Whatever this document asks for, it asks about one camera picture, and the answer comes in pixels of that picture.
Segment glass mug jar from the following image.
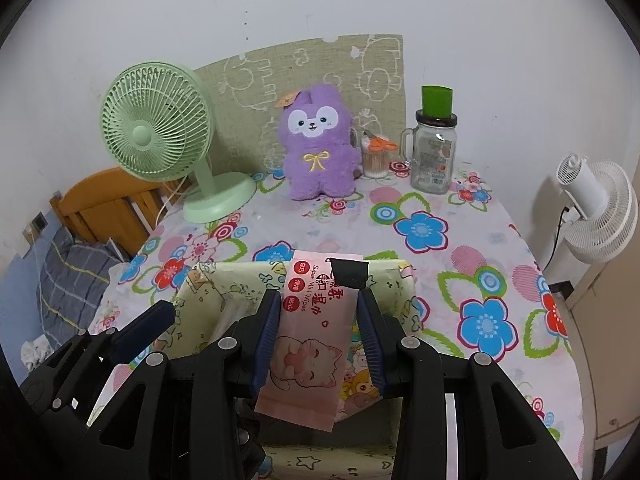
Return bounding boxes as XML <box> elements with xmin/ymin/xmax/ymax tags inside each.
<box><xmin>400</xmin><ymin>110</ymin><xmax>459</xmax><ymax>194</ymax></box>

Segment floral tablecloth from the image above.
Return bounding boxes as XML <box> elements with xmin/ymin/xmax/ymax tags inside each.
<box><xmin>87</xmin><ymin>162</ymin><xmax>586</xmax><ymax>480</ymax></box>

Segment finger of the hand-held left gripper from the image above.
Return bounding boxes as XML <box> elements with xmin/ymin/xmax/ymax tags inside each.
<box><xmin>20</xmin><ymin>300</ymin><xmax>180</xmax><ymax>413</ymax></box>

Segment crumpled white cloth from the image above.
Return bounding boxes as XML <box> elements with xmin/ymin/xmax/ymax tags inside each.
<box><xmin>20</xmin><ymin>337</ymin><xmax>53</xmax><ymax>370</ymax></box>

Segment wooden bed headboard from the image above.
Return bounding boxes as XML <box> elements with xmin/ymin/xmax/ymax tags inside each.
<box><xmin>49</xmin><ymin>167</ymin><xmax>193</xmax><ymax>261</ymax></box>

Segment orange scissors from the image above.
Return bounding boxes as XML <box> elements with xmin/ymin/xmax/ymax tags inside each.
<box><xmin>366</xmin><ymin>135</ymin><xmax>399</xmax><ymax>154</ymax></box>

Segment clear cotton swab cup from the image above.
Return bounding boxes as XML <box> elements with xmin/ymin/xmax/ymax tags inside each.
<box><xmin>361</xmin><ymin>130</ymin><xmax>392</xmax><ymax>179</ymax></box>

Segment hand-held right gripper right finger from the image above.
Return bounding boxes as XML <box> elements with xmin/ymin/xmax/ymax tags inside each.
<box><xmin>356</xmin><ymin>287</ymin><xmax>581</xmax><ymax>480</ymax></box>

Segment pink wipes pack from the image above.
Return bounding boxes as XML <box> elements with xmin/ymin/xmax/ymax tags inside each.
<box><xmin>254</xmin><ymin>249</ymin><xmax>371</xmax><ymax>433</ymax></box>

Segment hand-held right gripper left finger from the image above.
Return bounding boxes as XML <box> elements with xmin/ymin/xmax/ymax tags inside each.
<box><xmin>97</xmin><ymin>287</ymin><xmax>283</xmax><ymax>480</ymax></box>

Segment purple plush toy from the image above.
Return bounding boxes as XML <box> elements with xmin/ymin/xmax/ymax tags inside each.
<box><xmin>276</xmin><ymin>85</ymin><xmax>362</xmax><ymax>202</ymax></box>

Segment cartoon print cardboard panel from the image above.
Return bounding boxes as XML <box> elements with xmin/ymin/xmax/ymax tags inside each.
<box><xmin>192</xmin><ymin>34</ymin><xmax>405</xmax><ymax>181</ymax></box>

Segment colourful cartoon packet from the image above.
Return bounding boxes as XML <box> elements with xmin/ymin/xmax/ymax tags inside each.
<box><xmin>340</xmin><ymin>330</ymin><xmax>391</xmax><ymax>421</ymax></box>

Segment white desk fan cable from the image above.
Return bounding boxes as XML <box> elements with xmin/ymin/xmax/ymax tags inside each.
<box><xmin>155</xmin><ymin>175</ymin><xmax>194</xmax><ymax>226</ymax></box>

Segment green desk fan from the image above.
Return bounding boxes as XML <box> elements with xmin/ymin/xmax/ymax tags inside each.
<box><xmin>99</xmin><ymin>61</ymin><xmax>257</xmax><ymax>224</ymax></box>

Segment grey plaid pillow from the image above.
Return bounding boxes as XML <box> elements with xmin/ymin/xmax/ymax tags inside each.
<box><xmin>37</xmin><ymin>227</ymin><xmax>126</xmax><ymax>336</ymax></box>

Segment white standing fan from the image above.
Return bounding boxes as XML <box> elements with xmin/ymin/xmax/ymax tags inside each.
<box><xmin>556</xmin><ymin>154</ymin><xmax>638</xmax><ymax>264</ymax></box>

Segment beige wooden door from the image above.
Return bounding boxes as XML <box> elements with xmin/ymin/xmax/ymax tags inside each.
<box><xmin>567</xmin><ymin>160</ymin><xmax>640</xmax><ymax>466</ymax></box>

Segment black fan power cable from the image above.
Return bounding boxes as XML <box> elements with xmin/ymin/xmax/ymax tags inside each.
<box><xmin>541</xmin><ymin>205</ymin><xmax>576</xmax><ymax>272</ymax></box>

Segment green plastic cup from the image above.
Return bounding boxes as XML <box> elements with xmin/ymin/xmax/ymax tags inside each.
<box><xmin>420</xmin><ymin>85</ymin><xmax>455</xmax><ymax>118</ymax></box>

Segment yellow cartoon storage box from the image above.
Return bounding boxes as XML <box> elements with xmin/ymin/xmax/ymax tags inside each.
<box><xmin>152</xmin><ymin>257</ymin><xmax>426</xmax><ymax>480</ymax></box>

